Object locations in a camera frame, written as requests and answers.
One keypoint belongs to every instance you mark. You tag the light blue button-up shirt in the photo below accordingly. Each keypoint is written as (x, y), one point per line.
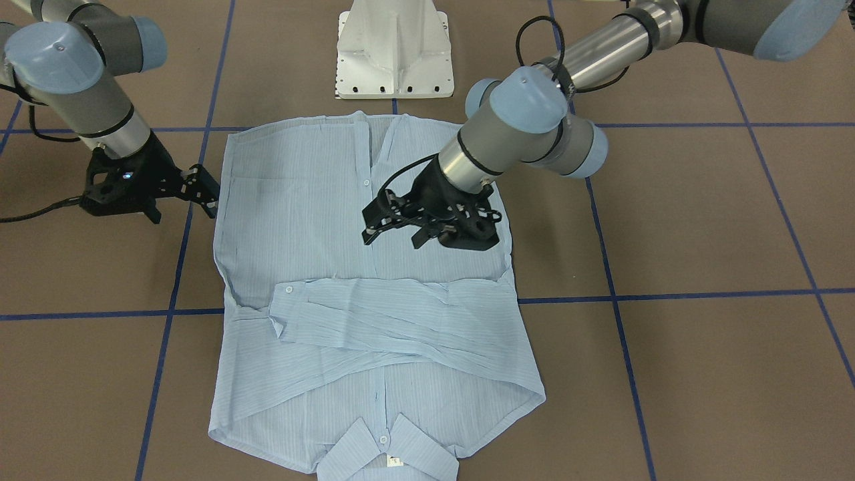
(347, 360)

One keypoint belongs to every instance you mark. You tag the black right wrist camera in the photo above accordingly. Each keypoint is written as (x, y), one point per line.
(119, 186)

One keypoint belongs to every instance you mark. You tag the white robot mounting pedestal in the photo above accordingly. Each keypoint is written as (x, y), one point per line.
(394, 50)

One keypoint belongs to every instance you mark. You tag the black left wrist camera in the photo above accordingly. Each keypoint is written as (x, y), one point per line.
(473, 225)

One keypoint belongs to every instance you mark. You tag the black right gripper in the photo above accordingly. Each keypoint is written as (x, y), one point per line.
(152, 171)

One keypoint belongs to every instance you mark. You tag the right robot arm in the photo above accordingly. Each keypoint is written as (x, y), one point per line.
(69, 60)

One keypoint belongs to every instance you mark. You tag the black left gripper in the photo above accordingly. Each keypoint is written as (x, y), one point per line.
(435, 184)

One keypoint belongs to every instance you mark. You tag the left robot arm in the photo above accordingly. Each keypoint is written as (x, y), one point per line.
(525, 118)

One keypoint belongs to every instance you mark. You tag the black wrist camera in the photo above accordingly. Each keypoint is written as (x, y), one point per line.
(473, 225)
(119, 186)

